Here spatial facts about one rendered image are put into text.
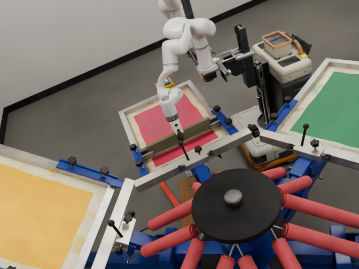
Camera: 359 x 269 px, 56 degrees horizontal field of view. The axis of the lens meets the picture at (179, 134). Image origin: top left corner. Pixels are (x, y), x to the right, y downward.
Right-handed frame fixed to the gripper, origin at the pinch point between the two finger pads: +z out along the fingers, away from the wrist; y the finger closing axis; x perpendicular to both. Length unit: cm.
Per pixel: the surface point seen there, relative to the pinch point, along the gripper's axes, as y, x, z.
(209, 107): 18.1, -27.1, 2.4
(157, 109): 46.9, 2.4, 5.9
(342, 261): -106, -26, -3
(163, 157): -3.3, 13.6, 6.1
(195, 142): -3.6, -7.1, 6.0
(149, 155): -2.4, 20.6, 1.3
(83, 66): 368, 61, 80
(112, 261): -53, 57, 9
